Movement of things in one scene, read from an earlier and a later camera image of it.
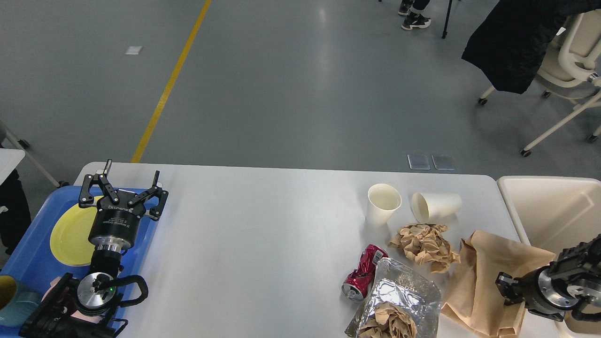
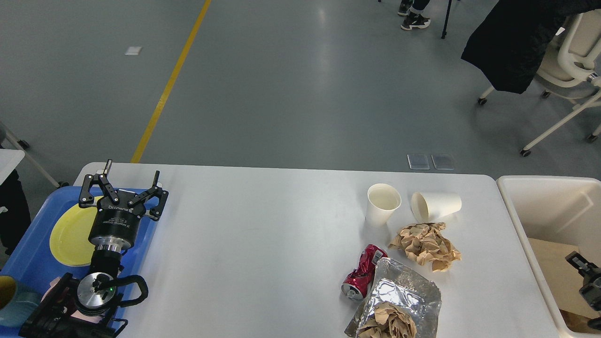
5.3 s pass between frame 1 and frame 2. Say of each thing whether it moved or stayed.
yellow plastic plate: stayed
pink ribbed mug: stayed
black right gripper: moved
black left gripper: stayed
